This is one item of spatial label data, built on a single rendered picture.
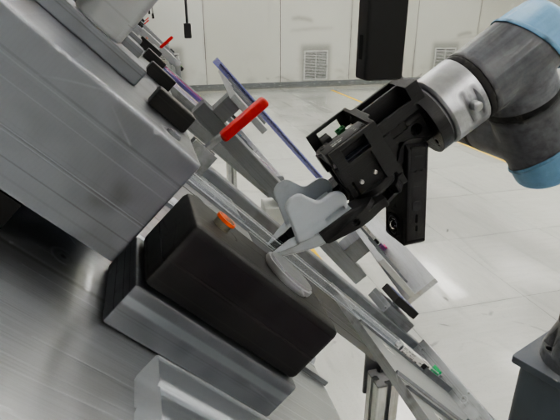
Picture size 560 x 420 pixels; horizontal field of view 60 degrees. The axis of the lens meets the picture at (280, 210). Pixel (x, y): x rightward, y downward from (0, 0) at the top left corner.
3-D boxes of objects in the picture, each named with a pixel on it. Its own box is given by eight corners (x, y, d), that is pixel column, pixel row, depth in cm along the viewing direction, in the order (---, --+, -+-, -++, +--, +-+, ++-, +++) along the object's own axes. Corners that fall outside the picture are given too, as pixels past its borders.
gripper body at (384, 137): (298, 140, 51) (391, 71, 51) (338, 199, 55) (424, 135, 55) (323, 160, 44) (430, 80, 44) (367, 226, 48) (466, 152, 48)
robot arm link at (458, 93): (456, 112, 55) (505, 128, 48) (423, 137, 55) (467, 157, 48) (429, 56, 52) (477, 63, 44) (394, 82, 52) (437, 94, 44)
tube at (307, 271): (428, 373, 65) (434, 367, 65) (434, 380, 63) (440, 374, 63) (109, 116, 42) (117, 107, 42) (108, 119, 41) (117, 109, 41)
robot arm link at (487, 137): (529, 137, 64) (502, 66, 58) (605, 160, 54) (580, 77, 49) (482, 173, 64) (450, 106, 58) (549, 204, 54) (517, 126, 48)
